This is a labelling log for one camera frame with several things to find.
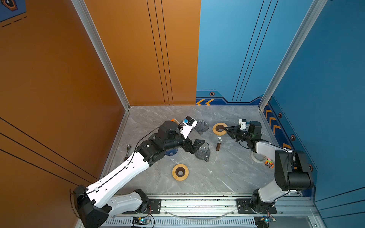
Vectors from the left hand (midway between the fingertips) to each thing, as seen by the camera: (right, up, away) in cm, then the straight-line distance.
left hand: (198, 134), depth 67 cm
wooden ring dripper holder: (+15, +1, +25) cm, 29 cm away
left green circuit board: (-29, -44, +4) cm, 53 cm away
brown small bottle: (+17, -7, +29) cm, 34 cm away
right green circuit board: (+33, -44, +4) cm, 55 cm away
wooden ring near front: (-10, -25, +18) cm, 32 cm away
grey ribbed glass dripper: (+5, +2, +35) cm, 36 cm away
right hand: (+18, +1, +22) cm, 28 cm away
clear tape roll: (+40, -17, +21) cm, 48 cm away
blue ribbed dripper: (-16, -15, +26) cm, 34 cm away
